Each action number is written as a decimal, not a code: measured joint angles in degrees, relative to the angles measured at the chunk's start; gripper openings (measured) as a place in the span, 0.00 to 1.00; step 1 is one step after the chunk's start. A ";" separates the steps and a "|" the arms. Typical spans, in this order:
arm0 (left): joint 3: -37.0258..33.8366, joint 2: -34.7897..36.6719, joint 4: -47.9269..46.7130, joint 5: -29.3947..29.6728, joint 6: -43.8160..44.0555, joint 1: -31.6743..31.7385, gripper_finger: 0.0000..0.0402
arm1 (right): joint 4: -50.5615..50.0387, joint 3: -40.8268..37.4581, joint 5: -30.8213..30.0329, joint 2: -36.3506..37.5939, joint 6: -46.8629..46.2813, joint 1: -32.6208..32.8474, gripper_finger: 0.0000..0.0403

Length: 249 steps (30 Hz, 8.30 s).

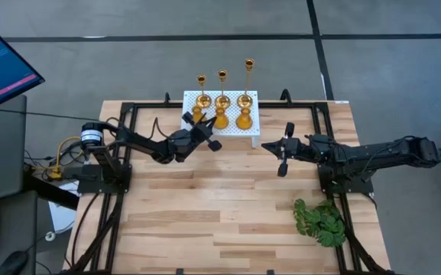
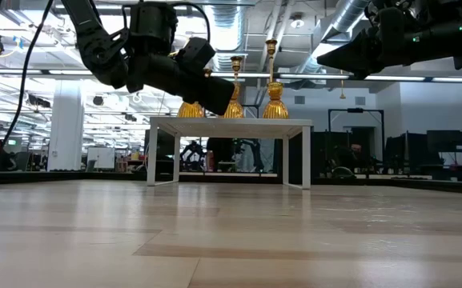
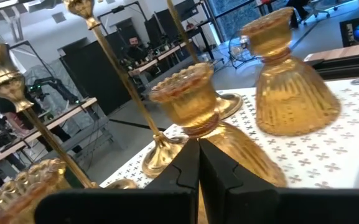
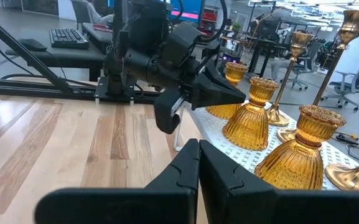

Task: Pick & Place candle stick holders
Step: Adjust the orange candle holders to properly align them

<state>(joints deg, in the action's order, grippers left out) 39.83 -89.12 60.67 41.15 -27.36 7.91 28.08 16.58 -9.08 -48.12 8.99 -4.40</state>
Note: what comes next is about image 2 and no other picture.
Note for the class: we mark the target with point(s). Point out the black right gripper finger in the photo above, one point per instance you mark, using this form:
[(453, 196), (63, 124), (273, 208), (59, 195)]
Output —
[(390, 28), (374, 58)]

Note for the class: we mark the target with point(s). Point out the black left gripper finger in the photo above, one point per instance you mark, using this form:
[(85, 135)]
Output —
[(210, 96)]

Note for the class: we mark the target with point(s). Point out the short brass candlestick holder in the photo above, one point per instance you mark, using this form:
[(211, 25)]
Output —
[(207, 72)]

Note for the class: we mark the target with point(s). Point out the amber ribbed glass candle holder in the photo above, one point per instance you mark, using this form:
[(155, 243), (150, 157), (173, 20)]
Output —
[(234, 110), (275, 110), (188, 111)]

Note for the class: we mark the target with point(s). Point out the medium brass candlestick holder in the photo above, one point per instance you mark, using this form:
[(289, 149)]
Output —
[(236, 62)]

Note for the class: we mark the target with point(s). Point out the brass lamp base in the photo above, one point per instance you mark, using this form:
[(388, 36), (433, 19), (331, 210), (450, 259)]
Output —
[(271, 45)]

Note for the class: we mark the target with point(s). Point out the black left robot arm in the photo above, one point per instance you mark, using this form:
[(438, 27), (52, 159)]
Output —
[(94, 44)]

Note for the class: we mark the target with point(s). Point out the black monitor on arm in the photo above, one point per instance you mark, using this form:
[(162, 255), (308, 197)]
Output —
[(447, 141)]

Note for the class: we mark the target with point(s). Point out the white perforated metal shelf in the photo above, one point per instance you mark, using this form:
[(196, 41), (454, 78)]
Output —
[(230, 126)]

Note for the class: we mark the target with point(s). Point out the white cabinet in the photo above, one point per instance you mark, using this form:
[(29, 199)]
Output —
[(100, 158)]

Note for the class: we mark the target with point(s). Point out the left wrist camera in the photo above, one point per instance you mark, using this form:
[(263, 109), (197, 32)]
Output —
[(194, 54)]

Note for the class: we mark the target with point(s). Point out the black rectangular frame stand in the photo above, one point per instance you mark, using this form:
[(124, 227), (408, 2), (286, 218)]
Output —
[(354, 110)]

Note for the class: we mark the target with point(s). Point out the black aluminium rig frame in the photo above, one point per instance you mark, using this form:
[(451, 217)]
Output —
[(74, 176)]

